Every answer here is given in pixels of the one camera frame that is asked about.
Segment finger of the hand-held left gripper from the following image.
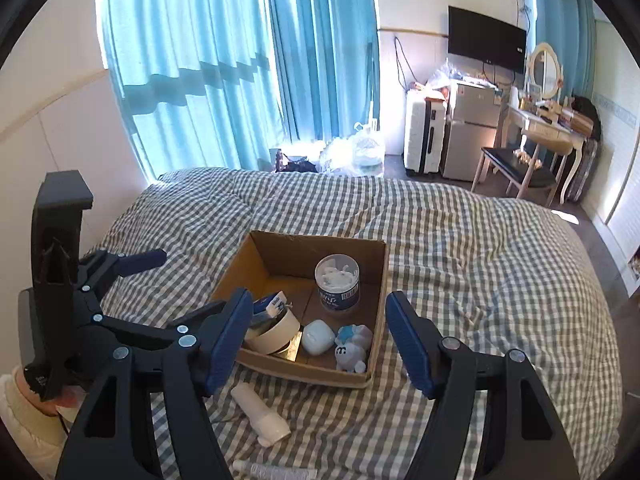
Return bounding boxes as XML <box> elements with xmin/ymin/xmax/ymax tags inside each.
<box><xmin>75</xmin><ymin>247</ymin><xmax>168</xmax><ymax>303</ymax></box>
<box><xmin>95</xmin><ymin>302</ymin><xmax>233</xmax><ymax>356</ymax></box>

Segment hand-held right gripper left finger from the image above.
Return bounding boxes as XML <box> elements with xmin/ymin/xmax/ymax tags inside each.
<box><xmin>55</xmin><ymin>287</ymin><xmax>253</xmax><ymax>480</ymax></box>

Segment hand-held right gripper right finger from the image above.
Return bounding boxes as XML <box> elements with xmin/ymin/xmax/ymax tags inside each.
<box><xmin>385</xmin><ymin>290</ymin><xmax>581</xmax><ymax>480</ymax></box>

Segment blue and white packet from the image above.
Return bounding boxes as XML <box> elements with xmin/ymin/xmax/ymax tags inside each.
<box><xmin>252</xmin><ymin>291</ymin><xmax>291</xmax><ymax>331</ymax></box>

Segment white spray bottle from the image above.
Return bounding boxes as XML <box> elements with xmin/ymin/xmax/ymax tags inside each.
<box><xmin>230</xmin><ymin>381</ymin><xmax>292</xmax><ymax>447</ymax></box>

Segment white earbuds case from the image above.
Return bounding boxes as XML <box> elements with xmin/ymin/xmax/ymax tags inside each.
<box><xmin>301</xmin><ymin>320</ymin><xmax>336</xmax><ymax>356</ymax></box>

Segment blue labelled can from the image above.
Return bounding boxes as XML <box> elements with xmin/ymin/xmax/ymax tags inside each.
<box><xmin>314</xmin><ymin>255</ymin><xmax>362</xmax><ymax>315</ymax></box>

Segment cardboard box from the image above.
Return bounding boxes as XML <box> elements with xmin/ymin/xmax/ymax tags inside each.
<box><xmin>207</xmin><ymin>230</ymin><xmax>391</xmax><ymax>391</ymax></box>

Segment person's left forearm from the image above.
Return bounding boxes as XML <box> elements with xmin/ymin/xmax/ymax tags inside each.
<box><xmin>0</xmin><ymin>365</ymin><xmax>78</xmax><ymax>480</ymax></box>

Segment grey checkered blanket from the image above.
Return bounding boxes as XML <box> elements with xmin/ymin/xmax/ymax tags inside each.
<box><xmin>75</xmin><ymin>167</ymin><xmax>626</xmax><ymax>480</ymax></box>

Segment white tube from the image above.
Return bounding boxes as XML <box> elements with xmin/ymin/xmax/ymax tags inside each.
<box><xmin>232</xmin><ymin>460</ymin><xmax>318</xmax><ymax>480</ymax></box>

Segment dark bag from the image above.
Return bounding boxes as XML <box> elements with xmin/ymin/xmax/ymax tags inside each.
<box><xmin>270</xmin><ymin>147</ymin><xmax>318</xmax><ymax>173</ymax></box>

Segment clear plastic bags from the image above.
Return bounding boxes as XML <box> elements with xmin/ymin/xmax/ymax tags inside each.
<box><xmin>320</xmin><ymin>122</ymin><xmax>387</xmax><ymax>177</ymax></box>

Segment wide teal curtain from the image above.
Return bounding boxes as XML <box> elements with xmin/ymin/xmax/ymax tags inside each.
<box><xmin>95</xmin><ymin>0</ymin><xmax>286</xmax><ymax>181</ymax></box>

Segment white suitcase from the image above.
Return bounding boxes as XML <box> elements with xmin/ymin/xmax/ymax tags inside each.
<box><xmin>404</xmin><ymin>91</ymin><xmax>448</xmax><ymax>176</ymax></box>

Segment black seat vanity chair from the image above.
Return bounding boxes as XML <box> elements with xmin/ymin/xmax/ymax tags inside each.
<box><xmin>471</xmin><ymin>146</ymin><xmax>558</xmax><ymax>206</ymax></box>

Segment silver mini fridge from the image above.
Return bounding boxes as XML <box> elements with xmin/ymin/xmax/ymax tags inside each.
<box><xmin>442</xmin><ymin>80</ymin><xmax>503</xmax><ymax>182</ymax></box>

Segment dark suitcase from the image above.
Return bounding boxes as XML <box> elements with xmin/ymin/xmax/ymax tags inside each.
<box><xmin>567</xmin><ymin>137</ymin><xmax>598</xmax><ymax>201</ymax></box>

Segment white vanity table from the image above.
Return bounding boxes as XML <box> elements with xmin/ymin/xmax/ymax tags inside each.
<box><xmin>500</xmin><ymin>102</ymin><xmax>586</xmax><ymax>203</ymax></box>

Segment plastic bags on fridge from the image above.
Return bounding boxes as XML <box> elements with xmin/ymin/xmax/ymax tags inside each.
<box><xmin>425</xmin><ymin>60</ymin><xmax>471</xmax><ymax>93</ymax></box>

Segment narrow teal curtain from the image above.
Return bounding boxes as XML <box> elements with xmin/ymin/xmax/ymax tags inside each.
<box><xmin>265</xmin><ymin>0</ymin><xmax>381</xmax><ymax>143</ymax></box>

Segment wooden box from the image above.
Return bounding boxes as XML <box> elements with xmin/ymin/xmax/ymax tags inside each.
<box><xmin>567</xmin><ymin>110</ymin><xmax>596</xmax><ymax>133</ymax></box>

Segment black bag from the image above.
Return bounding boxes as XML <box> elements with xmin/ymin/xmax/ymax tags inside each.
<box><xmin>570</xmin><ymin>96</ymin><xmax>603</xmax><ymax>141</ymax></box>

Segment oval vanity mirror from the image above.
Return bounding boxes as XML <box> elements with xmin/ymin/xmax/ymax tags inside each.
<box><xmin>525</xmin><ymin>44</ymin><xmax>565</xmax><ymax>101</ymax></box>

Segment teal curtain beside wardrobe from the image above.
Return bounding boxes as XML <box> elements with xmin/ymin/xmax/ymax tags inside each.
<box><xmin>525</xmin><ymin>0</ymin><xmax>598</xmax><ymax>106</ymax></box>

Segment black wall television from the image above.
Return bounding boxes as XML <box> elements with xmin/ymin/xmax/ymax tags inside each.
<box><xmin>447</xmin><ymin>6</ymin><xmax>528</xmax><ymax>73</ymax></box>

